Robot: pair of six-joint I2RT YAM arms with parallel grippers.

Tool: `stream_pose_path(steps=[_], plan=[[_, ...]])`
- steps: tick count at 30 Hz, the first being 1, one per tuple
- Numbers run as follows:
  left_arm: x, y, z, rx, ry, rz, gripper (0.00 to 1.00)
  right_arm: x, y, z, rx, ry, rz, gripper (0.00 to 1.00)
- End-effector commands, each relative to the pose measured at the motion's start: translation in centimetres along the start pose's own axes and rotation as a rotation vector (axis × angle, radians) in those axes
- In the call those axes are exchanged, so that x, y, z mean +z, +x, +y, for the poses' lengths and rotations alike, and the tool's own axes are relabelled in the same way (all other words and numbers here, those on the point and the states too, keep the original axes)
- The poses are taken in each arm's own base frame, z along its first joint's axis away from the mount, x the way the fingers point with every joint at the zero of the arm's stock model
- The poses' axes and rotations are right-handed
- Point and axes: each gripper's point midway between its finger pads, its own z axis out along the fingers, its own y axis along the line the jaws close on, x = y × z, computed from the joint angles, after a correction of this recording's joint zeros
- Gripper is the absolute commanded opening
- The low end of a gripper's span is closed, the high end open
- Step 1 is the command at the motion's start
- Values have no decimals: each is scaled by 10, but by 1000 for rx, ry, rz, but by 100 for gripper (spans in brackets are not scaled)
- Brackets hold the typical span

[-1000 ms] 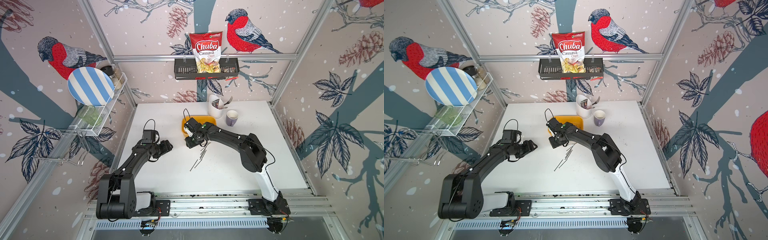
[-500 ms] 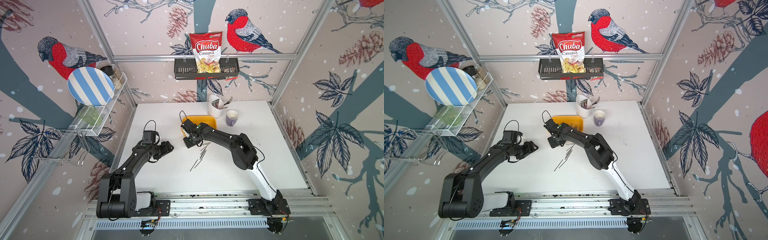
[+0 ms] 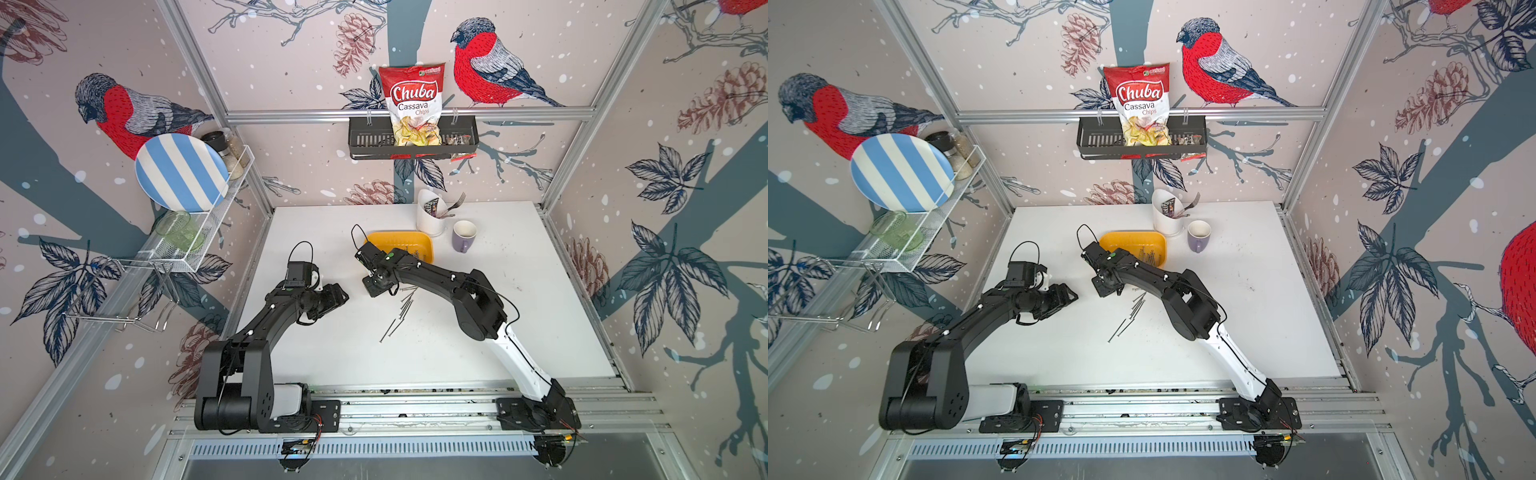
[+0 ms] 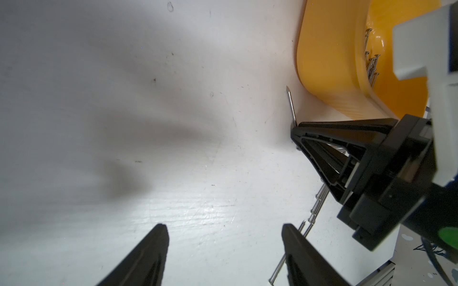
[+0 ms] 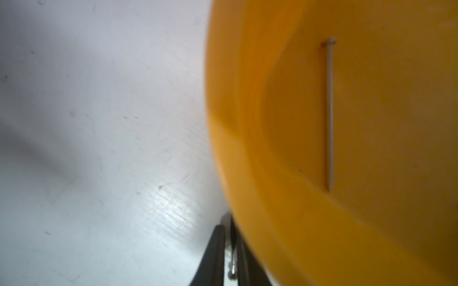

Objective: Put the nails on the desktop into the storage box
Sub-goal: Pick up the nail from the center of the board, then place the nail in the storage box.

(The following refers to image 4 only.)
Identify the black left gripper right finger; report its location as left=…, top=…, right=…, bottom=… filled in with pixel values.
left=281, top=224, right=348, bottom=286

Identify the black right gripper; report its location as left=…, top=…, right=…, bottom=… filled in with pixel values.
left=291, top=115, right=435, bottom=250

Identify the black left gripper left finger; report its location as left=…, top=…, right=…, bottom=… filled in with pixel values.
left=99, top=224, right=169, bottom=286

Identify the steel nail pile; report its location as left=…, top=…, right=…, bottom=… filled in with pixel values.
left=268, top=87, right=329, bottom=286

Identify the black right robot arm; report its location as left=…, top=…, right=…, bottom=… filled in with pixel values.
left=291, top=115, right=458, bottom=262

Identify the yellow plastic storage box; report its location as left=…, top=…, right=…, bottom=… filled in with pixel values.
left=296, top=1, right=442, bottom=120

